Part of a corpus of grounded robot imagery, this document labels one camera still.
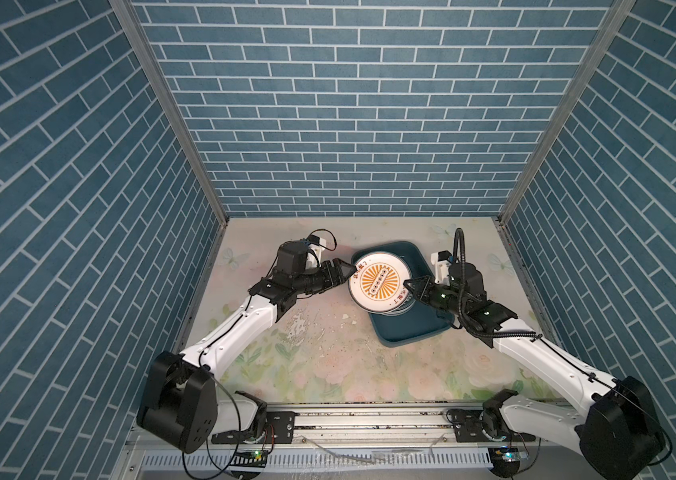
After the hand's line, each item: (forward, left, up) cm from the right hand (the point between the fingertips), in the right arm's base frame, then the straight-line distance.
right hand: (400, 280), depth 79 cm
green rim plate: (+1, -3, -14) cm, 14 cm away
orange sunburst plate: (0, +6, -3) cm, 7 cm away
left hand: (0, +13, +2) cm, 14 cm away
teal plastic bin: (-3, -8, -17) cm, 19 cm away
